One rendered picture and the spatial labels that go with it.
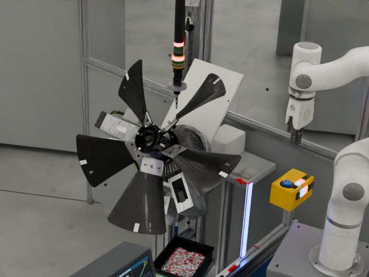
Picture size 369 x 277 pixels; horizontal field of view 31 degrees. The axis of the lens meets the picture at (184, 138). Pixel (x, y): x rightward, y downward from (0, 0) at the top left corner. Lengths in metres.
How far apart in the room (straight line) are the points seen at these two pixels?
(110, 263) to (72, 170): 2.85
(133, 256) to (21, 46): 2.89
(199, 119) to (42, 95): 2.07
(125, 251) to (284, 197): 0.86
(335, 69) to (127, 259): 0.80
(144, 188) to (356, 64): 0.97
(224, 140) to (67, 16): 1.72
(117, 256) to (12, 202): 2.56
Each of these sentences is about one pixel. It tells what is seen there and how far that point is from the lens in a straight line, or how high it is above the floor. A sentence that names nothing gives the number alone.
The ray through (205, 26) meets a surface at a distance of 3.22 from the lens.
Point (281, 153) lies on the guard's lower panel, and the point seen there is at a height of 0.91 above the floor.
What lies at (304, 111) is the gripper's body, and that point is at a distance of 2.13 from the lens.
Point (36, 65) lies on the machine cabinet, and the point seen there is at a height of 0.69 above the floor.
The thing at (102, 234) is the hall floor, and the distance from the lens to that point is 4.10.
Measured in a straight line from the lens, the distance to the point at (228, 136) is 3.14.
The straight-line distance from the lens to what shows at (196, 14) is 2.95.
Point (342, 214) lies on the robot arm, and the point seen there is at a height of 1.21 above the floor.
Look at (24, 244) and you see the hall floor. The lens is 4.08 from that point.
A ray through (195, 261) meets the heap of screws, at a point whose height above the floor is 0.85.
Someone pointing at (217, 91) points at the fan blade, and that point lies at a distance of 2.53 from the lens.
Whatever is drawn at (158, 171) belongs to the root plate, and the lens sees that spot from 2.61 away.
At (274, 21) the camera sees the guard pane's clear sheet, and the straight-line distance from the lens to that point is 3.00.
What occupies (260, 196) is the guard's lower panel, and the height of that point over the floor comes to 0.62.
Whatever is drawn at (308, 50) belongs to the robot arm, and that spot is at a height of 1.74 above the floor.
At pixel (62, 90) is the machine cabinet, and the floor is 0.52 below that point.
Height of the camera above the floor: 2.46
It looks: 29 degrees down
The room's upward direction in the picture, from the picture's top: 2 degrees clockwise
